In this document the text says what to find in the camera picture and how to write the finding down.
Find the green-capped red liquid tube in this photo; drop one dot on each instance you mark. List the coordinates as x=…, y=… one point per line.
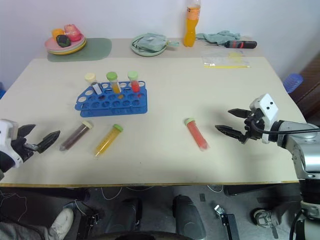
x=135, y=86
x=197, y=135

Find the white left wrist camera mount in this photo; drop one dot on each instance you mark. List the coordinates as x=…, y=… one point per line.
x=7, y=135

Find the green-capped orange liquid tube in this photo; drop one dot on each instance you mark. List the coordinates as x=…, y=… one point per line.
x=115, y=86

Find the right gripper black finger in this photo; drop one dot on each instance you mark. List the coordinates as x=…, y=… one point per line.
x=228, y=130
x=240, y=113

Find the metal caster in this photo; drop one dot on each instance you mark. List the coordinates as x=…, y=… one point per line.
x=218, y=210

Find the dark rounded shape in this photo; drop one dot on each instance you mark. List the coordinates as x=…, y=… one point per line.
x=188, y=217

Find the grey trouser leg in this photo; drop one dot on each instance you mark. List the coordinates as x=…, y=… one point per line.
x=22, y=231

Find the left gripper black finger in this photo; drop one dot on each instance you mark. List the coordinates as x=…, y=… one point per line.
x=48, y=141
x=26, y=130

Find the yellow plate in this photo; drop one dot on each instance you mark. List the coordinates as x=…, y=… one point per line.
x=77, y=50

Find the black and red tool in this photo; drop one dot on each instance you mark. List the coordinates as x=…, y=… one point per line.
x=241, y=44

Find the black table frame bar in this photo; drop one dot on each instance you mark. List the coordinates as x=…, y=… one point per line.
x=260, y=190

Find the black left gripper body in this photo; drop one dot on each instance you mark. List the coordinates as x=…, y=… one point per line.
x=22, y=147

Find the pale green cloth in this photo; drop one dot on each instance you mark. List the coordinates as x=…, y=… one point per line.
x=215, y=37

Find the green placemat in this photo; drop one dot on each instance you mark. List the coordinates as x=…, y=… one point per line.
x=100, y=50

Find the pink plate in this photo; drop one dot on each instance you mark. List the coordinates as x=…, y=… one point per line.
x=51, y=43

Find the blue test tube rack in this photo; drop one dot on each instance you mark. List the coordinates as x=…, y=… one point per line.
x=112, y=110

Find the cream-capped labelled dark tube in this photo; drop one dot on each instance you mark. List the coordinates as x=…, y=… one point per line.
x=90, y=77

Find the pink toy fruit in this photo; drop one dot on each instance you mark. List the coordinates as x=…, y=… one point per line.
x=72, y=32

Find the green-capped yellow liquid tube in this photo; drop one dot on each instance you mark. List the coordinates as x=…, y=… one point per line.
x=106, y=142

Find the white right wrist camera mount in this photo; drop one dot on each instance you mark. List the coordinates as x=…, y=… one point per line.
x=268, y=110

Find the orange soda bottle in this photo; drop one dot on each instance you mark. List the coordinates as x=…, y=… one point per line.
x=191, y=32

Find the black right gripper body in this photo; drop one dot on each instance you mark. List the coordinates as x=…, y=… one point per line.
x=253, y=130

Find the pale green plate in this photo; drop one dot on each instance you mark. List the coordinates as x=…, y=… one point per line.
x=75, y=48
x=147, y=53

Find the cream-capped dark brown tube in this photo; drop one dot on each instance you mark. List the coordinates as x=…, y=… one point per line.
x=75, y=136

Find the grey sneaker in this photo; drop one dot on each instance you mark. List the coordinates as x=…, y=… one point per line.
x=262, y=218

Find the white sneaker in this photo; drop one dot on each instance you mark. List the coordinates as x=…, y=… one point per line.
x=62, y=221

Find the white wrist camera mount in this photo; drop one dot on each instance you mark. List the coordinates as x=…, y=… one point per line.
x=268, y=110
x=7, y=135

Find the blue plastic stool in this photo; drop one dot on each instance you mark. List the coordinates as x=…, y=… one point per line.
x=293, y=82

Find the clear yellow-zip plastic bag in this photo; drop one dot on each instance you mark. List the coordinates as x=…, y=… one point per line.
x=220, y=60

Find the blue plastic object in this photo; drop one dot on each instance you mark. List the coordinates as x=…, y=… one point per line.
x=2, y=91

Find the black and green toy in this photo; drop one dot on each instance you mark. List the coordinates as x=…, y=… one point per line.
x=63, y=41

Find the brown wooden cabinet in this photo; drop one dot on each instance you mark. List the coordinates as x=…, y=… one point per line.
x=311, y=87

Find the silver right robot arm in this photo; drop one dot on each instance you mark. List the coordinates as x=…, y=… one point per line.
x=303, y=150

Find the orange toy fruit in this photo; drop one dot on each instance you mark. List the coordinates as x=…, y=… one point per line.
x=57, y=32

